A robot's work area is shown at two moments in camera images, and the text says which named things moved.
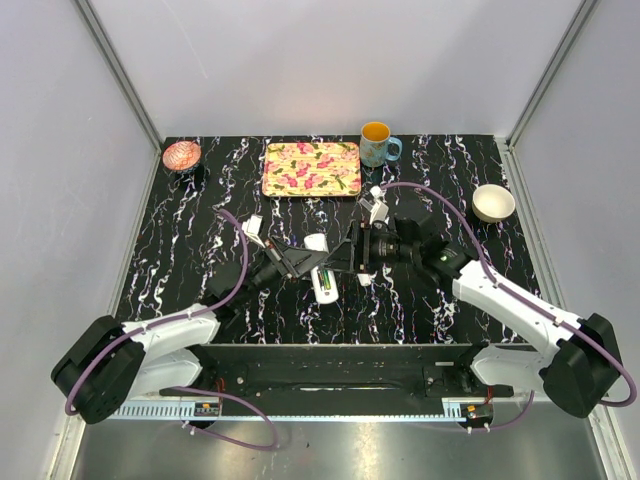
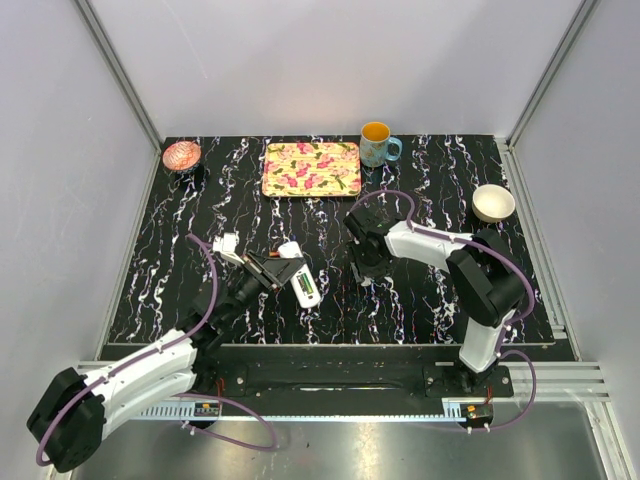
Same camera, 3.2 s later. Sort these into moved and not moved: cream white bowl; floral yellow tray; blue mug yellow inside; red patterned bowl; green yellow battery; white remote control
Moved: green yellow battery; white remote control
Not moved: floral yellow tray; red patterned bowl; cream white bowl; blue mug yellow inside
